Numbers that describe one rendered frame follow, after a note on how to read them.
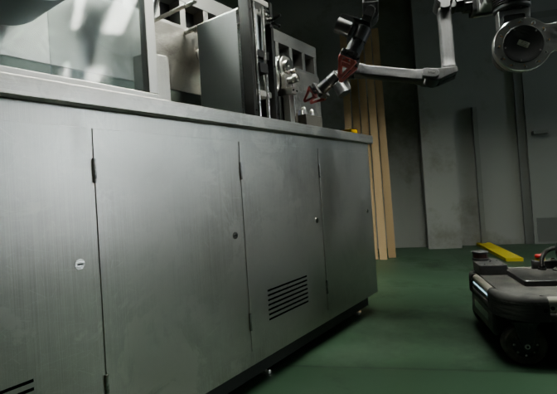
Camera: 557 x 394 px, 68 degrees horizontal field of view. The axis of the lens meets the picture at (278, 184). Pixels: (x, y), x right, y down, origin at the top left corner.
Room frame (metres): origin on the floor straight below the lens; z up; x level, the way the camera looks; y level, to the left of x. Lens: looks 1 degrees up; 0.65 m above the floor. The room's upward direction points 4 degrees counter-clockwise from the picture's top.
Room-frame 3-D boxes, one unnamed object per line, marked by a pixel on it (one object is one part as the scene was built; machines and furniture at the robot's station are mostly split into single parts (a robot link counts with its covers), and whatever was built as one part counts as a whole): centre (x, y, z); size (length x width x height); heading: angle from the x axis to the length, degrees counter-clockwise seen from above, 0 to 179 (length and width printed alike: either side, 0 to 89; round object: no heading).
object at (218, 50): (1.85, 0.25, 1.17); 0.34 x 0.05 x 0.54; 54
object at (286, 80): (1.98, -0.09, 1.05); 0.06 x 0.05 x 0.31; 54
